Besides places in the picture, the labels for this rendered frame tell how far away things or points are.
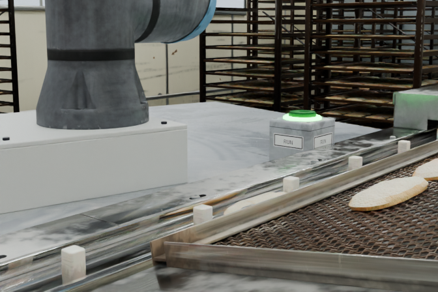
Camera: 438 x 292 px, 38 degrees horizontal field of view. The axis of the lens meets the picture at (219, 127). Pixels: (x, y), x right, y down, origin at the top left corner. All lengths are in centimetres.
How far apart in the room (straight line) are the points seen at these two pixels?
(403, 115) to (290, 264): 77
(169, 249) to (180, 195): 25
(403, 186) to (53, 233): 28
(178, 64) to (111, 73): 607
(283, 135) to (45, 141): 34
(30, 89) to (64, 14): 489
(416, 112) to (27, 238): 71
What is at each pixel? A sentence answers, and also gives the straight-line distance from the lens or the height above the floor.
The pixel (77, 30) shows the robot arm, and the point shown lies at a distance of 82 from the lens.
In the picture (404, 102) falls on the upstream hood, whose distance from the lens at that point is 108.
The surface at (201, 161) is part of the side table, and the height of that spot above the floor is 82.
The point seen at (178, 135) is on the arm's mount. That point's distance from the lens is 83.
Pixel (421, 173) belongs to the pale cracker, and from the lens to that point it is 56.
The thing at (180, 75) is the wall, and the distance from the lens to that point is 691.
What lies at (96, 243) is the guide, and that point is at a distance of 53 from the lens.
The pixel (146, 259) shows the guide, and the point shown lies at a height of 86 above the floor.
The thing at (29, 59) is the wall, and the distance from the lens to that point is 569.
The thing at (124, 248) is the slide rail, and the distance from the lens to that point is 52.
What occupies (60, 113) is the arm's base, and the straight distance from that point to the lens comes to 82.
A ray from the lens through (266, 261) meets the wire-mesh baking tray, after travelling 33.
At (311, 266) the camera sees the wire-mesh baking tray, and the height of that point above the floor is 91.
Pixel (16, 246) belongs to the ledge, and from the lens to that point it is 51.
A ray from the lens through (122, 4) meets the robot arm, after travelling 84.
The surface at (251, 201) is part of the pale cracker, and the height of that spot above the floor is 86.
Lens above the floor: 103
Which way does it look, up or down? 9 degrees down
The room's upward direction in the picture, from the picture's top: straight up
